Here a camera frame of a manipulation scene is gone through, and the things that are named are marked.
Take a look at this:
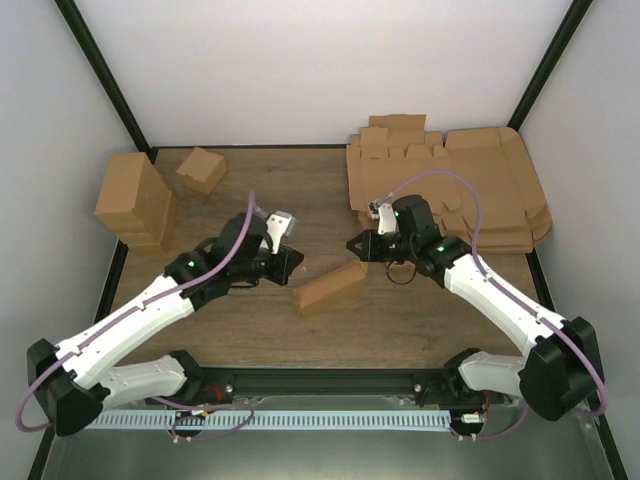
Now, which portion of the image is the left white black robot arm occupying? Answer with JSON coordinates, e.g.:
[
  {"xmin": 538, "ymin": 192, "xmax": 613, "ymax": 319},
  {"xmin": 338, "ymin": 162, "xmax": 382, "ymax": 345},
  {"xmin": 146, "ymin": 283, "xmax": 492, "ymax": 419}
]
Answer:
[{"xmin": 26, "ymin": 211, "xmax": 304, "ymax": 437}]

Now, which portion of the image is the low folded cardboard box stack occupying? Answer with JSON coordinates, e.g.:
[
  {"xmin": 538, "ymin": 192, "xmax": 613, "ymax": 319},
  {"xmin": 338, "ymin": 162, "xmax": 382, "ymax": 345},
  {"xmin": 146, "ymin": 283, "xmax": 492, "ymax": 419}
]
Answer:
[{"xmin": 116, "ymin": 192, "xmax": 178, "ymax": 254}]

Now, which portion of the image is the purple cable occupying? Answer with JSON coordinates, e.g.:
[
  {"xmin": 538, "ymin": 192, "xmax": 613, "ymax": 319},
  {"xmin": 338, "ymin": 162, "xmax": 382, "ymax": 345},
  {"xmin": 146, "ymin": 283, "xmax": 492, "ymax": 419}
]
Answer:
[
  {"xmin": 14, "ymin": 188, "xmax": 266, "ymax": 444},
  {"xmin": 379, "ymin": 169, "xmax": 609, "ymax": 443}
]

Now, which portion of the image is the black aluminium frame rail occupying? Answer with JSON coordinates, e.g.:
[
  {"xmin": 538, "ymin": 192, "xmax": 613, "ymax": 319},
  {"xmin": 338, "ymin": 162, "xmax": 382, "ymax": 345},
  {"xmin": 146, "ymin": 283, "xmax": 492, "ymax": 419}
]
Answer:
[{"xmin": 144, "ymin": 367, "xmax": 591, "ymax": 397}]

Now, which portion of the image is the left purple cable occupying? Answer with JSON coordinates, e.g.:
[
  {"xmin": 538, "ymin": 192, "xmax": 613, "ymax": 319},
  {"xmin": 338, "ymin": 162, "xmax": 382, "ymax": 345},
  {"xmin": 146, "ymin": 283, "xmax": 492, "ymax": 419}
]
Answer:
[{"xmin": 14, "ymin": 188, "xmax": 266, "ymax": 444}]

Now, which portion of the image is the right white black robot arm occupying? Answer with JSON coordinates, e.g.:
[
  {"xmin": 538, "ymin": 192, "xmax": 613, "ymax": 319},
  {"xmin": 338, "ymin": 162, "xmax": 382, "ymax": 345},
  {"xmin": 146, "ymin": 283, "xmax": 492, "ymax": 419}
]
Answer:
[{"xmin": 346, "ymin": 195, "xmax": 604, "ymax": 421}]

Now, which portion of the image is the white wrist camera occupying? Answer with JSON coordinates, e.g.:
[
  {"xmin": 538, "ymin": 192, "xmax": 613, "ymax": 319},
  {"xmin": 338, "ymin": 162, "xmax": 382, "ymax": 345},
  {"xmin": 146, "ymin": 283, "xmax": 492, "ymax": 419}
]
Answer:
[
  {"xmin": 368, "ymin": 200, "xmax": 398, "ymax": 236},
  {"xmin": 266, "ymin": 211, "xmax": 297, "ymax": 254}
]

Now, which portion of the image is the left black frame post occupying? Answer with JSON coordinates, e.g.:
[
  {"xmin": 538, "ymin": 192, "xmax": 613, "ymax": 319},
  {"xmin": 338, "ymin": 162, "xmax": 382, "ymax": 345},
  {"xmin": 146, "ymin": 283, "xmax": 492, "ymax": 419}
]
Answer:
[{"xmin": 54, "ymin": 0, "xmax": 151, "ymax": 153}]

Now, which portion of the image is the right black frame post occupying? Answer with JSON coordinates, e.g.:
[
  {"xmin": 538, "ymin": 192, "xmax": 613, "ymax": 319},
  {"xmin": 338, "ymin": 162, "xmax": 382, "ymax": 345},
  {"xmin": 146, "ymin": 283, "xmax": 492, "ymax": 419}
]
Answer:
[{"xmin": 507, "ymin": 0, "xmax": 593, "ymax": 131}]

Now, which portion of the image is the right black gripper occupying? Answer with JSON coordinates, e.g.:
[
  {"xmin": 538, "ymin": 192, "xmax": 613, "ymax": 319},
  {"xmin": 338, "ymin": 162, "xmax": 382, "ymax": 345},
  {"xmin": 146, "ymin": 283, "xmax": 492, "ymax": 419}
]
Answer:
[{"xmin": 347, "ymin": 229, "xmax": 417, "ymax": 263}]

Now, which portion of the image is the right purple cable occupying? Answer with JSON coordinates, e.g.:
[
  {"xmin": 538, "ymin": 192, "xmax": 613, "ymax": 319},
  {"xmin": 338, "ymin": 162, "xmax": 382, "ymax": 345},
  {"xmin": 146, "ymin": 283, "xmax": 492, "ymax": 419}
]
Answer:
[{"xmin": 379, "ymin": 169, "xmax": 609, "ymax": 443}]

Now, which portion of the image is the grey metal base plate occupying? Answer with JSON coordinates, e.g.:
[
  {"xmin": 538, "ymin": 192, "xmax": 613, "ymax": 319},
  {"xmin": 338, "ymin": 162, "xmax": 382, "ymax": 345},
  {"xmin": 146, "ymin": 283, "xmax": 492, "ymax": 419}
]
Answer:
[{"xmin": 40, "ymin": 413, "xmax": 617, "ymax": 479}]

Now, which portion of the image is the black frame post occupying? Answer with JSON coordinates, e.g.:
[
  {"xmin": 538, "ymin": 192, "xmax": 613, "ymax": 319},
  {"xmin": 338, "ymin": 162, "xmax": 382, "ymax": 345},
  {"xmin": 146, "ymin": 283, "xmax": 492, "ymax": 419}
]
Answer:
[
  {"xmin": 54, "ymin": 0, "xmax": 151, "ymax": 153},
  {"xmin": 507, "ymin": 0, "xmax": 593, "ymax": 131}
]

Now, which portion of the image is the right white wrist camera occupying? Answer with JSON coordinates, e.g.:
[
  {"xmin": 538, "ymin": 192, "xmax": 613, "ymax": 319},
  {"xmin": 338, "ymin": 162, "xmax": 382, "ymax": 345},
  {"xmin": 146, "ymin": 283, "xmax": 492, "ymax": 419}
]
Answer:
[{"xmin": 368, "ymin": 200, "xmax": 398, "ymax": 236}]

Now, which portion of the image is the tall folded cardboard box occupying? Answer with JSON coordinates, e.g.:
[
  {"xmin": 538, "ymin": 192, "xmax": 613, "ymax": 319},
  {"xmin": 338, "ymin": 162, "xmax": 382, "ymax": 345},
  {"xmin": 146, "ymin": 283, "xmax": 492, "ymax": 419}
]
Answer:
[{"xmin": 95, "ymin": 153, "xmax": 170, "ymax": 234}]

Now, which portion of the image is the stack of flat cardboard blanks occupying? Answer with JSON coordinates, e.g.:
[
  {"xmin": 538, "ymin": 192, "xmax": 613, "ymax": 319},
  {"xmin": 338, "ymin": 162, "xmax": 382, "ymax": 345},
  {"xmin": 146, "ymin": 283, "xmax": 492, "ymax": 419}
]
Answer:
[{"xmin": 346, "ymin": 114, "xmax": 471, "ymax": 241}]

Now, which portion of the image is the small folded cardboard box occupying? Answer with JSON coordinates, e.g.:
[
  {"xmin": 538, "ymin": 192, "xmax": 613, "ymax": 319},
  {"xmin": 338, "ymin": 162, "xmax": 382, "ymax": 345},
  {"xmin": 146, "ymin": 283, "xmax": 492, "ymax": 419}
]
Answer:
[{"xmin": 176, "ymin": 147, "xmax": 228, "ymax": 195}]

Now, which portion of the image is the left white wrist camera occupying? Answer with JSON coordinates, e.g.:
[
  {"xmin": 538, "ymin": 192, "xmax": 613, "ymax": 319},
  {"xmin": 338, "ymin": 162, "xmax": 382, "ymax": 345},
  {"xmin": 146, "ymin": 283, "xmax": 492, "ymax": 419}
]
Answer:
[{"xmin": 266, "ymin": 211, "xmax": 297, "ymax": 254}]

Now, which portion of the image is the large flat cardboard blanks stack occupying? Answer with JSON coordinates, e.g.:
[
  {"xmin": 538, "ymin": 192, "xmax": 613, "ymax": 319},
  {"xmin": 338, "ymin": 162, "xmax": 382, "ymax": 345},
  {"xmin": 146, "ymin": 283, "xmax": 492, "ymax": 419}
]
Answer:
[{"xmin": 445, "ymin": 127, "xmax": 552, "ymax": 253}]

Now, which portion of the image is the light blue slotted cable duct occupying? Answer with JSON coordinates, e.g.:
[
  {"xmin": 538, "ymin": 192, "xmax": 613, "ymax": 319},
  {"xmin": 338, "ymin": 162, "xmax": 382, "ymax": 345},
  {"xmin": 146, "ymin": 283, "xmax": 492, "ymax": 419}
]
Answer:
[{"xmin": 89, "ymin": 410, "xmax": 451, "ymax": 432}]

